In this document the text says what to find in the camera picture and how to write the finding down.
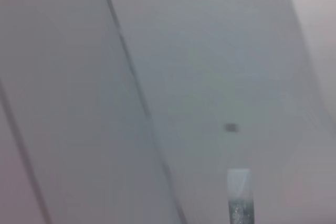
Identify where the grey marker pen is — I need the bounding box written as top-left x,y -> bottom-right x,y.
227,168 -> 255,224

